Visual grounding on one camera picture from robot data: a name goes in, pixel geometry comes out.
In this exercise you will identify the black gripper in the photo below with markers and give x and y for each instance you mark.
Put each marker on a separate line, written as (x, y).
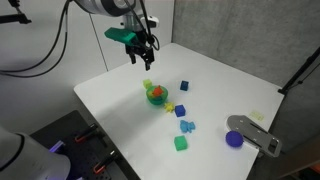
(136, 47)

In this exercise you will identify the light blue toy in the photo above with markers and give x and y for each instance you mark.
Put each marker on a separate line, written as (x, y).
(187, 126)

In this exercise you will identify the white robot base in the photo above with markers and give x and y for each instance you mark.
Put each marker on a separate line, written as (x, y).
(23, 158)

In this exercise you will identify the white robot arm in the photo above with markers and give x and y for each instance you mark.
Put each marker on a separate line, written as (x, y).
(136, 33)

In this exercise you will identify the orange toy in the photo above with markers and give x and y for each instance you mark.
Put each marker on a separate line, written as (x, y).
(157, 91)

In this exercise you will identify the green bowl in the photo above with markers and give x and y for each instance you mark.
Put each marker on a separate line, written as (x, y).
(159, 100)

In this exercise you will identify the yellow star toy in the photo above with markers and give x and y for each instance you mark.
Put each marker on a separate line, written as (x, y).
(169, 106)

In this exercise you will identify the yellow-green cube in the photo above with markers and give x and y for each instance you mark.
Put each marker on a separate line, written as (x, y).
(147, 83)

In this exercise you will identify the dark blue cube far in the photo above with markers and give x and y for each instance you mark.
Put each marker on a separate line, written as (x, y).
(184, 85)

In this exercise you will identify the dark blue cube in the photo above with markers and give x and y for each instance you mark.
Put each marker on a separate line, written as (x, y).
(180, 110)
(184, 85)

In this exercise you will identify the dark blue cube near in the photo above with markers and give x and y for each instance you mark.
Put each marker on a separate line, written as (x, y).
(180, 110)

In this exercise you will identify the green cube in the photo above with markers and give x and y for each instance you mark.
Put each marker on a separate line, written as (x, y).
(180, 143)

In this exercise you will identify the black perforated base board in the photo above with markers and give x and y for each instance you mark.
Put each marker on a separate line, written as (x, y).
(59, 136)

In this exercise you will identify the dark blue ball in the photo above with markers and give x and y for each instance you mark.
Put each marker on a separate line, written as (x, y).
(234, 139)

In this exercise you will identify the yellow-green sticky note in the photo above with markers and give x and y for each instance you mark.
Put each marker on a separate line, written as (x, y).
(256, 115)

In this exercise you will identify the black tripod stand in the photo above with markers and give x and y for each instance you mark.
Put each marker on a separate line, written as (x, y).
(291, 83)

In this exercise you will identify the left orange-handled clamp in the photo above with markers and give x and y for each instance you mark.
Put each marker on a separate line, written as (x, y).
(83, 135)

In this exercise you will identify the orange-handled clamp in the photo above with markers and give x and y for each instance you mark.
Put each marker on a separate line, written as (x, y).
(83, 135)
(101, 165)

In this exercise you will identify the right orange-handled clamp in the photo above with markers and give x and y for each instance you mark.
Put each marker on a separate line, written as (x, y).
(101, 165)

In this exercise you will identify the black camera arm top left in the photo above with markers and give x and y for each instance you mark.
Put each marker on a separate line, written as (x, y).
(18, 17)

